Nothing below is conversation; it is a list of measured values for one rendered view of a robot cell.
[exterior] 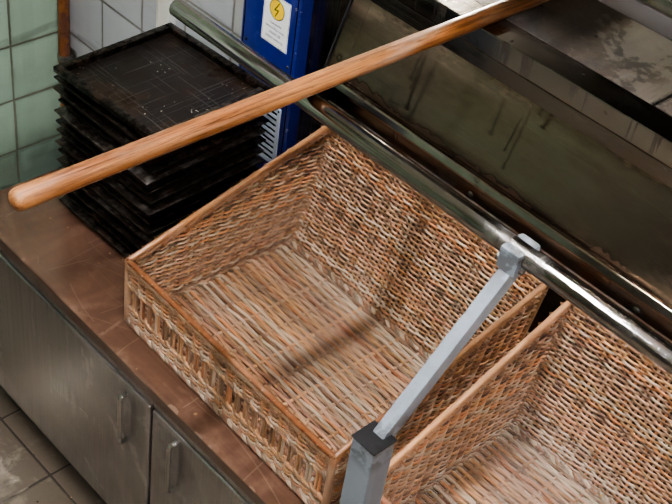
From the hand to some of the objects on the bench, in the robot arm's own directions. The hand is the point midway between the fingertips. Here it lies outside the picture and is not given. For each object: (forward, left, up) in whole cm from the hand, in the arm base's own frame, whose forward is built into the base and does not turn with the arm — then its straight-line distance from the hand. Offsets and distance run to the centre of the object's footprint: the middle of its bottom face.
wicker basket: (+10, +28, -91) cm, 96 cm away
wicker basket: (+70, +24, -91) cm, 117 cm away
